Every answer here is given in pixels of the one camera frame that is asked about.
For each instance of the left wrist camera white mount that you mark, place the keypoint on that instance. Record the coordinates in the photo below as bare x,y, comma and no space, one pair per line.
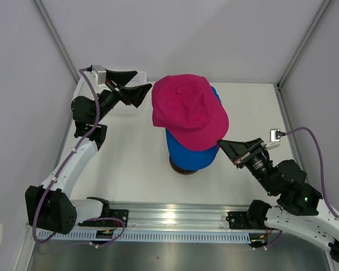
98,73

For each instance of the white plastic basket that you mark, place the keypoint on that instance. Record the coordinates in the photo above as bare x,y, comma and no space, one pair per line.
130,110

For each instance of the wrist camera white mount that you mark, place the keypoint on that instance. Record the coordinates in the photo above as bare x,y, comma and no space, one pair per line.
98,73
274,139

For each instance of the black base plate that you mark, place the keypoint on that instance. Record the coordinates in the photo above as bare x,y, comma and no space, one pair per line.
121,214
237,220

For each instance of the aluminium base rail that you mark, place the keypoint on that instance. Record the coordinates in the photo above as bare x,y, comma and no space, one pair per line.
169,216

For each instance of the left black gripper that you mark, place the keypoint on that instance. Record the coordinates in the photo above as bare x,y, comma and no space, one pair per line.
134,95

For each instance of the white slotted cable duct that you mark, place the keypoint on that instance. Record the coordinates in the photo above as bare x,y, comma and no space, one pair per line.
161,236

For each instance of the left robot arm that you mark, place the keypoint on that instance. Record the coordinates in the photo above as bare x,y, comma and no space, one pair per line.
89,137

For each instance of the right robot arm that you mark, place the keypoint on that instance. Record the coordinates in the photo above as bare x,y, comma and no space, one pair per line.
300,209

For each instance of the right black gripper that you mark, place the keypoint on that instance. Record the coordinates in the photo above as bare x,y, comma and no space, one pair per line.
240,152

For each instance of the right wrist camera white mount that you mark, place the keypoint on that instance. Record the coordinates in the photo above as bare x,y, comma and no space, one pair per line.
274,139

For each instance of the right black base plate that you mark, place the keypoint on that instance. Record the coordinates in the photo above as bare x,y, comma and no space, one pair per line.
237,220

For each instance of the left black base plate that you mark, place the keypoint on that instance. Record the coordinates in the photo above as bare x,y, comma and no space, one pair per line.
121,214

